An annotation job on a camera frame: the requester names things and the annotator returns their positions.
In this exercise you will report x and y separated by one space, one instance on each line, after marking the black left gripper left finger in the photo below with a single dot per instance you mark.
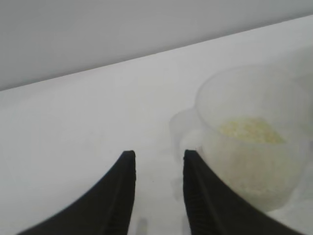
97 205

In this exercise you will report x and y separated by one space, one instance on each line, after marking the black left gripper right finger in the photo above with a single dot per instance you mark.
215 210

